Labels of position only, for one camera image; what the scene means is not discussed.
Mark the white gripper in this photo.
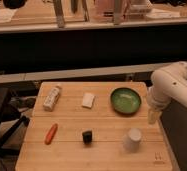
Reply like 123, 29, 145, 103
146, 88, 162, 125

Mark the white ceramic cup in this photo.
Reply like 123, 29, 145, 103
123, 128, 142, 153

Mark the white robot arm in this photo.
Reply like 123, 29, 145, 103
146, 61, 187, 124

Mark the black eraser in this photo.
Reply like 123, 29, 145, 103
82, 130, 93, 144

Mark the green bowl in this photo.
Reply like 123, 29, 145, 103
110, 87, 142, 115

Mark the white sponge block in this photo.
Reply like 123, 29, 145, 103
82, 93, 95, 108

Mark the wooden cutting board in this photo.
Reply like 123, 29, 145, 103
15, 82, 173, 171

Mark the white plastic bottle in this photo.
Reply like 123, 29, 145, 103
43, 84, 62, 111

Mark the orange carrot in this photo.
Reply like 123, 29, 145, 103
45, 123, 58, 145

